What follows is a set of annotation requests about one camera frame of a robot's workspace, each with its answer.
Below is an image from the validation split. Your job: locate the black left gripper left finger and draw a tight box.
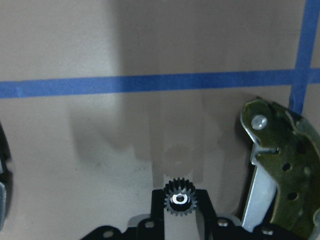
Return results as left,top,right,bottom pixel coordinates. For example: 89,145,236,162
83,189,165,240

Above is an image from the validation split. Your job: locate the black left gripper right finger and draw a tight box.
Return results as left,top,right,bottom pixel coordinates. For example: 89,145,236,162
195,189,301,240

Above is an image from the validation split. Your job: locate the green brake shoe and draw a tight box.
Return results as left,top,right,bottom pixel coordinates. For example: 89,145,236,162
240,98,320,240

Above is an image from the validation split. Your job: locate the black brake pad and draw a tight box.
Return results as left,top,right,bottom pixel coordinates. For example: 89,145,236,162
0,124,12,231

